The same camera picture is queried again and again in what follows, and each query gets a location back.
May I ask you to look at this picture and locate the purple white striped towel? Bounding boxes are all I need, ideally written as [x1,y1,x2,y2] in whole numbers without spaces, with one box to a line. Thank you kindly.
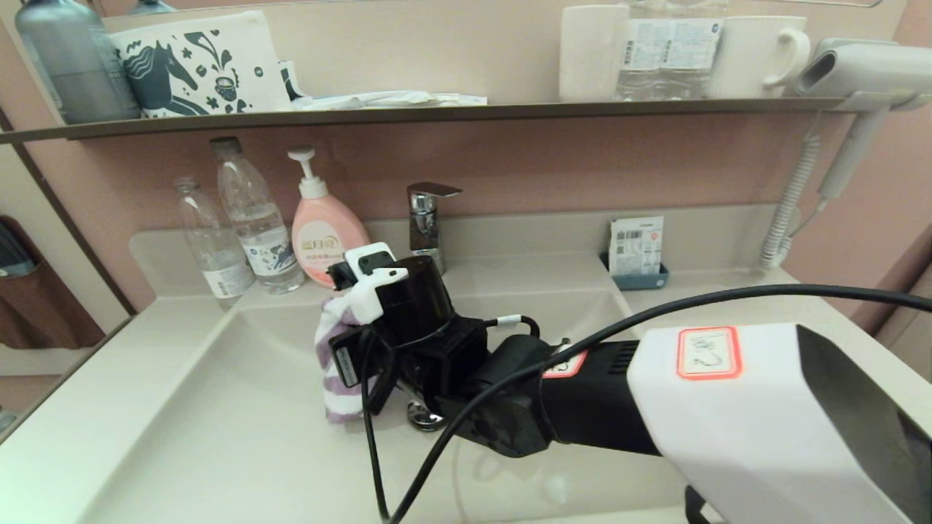
[315,295,381,424]

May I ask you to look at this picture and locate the chrome faucet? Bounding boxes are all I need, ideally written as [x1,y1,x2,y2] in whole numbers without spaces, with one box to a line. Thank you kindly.
[406,182,463,276]

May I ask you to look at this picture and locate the beige sink basin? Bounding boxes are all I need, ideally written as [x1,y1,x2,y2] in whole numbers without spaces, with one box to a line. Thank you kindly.
[80,287,751,524]

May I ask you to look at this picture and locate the chrome drain stopper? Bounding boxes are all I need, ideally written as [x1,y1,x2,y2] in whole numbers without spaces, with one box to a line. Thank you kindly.
[406,397,446,432]

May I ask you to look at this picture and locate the pink soap pump bottle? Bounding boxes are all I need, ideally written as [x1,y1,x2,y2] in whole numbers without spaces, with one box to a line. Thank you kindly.
[287,147,372,288]

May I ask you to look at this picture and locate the tall clear water bottle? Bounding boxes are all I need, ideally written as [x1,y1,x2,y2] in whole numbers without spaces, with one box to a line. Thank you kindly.
[209,136,305,295]

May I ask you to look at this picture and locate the small clear water bottle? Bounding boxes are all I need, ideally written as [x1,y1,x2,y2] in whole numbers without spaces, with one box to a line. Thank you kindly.
[173,176,256,311]

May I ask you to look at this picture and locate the flat white plastic packets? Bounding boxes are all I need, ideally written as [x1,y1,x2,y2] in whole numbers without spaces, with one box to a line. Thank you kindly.
[291,90,489,111]

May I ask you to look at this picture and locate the blue plastic tray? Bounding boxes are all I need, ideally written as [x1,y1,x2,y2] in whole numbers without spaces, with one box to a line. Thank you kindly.
[600,251,669,291]

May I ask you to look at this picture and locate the horse print white pouch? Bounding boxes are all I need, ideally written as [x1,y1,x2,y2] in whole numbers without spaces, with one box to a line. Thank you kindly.
[108,10,291,119]

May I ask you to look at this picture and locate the large grey plastic bottle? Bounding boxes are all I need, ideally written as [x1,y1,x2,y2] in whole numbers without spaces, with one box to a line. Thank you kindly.
[15,0,141,126]

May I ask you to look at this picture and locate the white hair dryer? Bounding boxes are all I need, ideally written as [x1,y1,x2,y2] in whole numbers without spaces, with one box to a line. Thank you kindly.
[795,38,932,203]

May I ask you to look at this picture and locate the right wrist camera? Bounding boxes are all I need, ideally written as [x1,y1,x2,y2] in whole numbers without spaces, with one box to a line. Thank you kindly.
[326,242,410,325]

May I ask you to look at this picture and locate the brown wall shelf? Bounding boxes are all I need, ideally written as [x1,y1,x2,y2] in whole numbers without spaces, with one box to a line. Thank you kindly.
[0,97,842,145]

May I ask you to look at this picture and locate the white cup without handle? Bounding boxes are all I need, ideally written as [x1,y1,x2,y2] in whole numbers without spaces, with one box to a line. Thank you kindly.
[558,5,628,103]

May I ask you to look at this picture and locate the white coiled dryer cord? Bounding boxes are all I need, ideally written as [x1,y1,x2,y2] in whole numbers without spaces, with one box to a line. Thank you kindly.
[759,114,829,271]

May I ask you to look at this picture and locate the white mug with handle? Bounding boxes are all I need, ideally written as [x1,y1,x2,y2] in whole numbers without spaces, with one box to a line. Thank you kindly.
[706,15,811,100]

